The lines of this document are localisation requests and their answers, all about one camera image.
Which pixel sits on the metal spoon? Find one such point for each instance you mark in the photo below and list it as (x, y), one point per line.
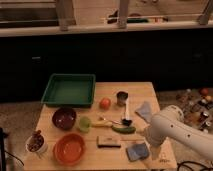
(112, 121)

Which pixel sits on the white mug with contents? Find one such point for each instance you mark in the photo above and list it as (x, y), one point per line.
(36, 143)

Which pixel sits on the green cucumber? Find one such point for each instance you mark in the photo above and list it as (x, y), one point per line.
(124, 130)

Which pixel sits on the blue sponge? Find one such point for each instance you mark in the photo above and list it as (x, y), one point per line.
(137, 151)

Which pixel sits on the small metal cup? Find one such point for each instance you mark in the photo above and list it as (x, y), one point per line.
(121, 98)

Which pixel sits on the red tomato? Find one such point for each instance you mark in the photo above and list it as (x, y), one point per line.
(105, 103)

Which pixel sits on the orange bowl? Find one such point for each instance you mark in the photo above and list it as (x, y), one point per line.
(69, 149)

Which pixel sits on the green plastic cup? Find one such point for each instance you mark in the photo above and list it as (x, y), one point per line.
(84, 124)

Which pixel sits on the green plastic tray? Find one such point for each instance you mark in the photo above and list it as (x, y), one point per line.
(74, 90)

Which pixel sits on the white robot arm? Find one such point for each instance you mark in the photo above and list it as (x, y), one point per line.
(168, 123)

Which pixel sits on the dark red bowl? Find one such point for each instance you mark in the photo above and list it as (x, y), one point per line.
(64, 118)

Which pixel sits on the grey blue cloth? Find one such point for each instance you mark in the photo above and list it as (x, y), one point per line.
(144, 111)

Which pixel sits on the white handled black spoon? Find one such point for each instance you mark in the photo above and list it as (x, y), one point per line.
(126, 119)

